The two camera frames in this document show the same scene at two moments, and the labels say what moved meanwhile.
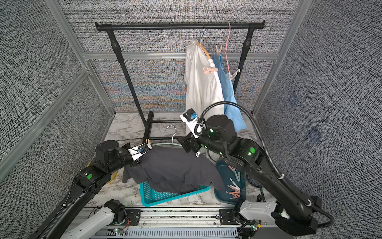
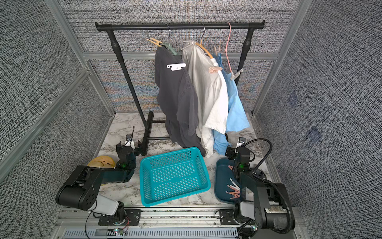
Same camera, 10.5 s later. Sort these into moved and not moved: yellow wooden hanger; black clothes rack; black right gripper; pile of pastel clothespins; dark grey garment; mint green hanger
Moved: black right gripper; mint green hanger; dark grey garment
Not moved: yellow wooden hanger; pile of pastel clothespins; black clothes rack
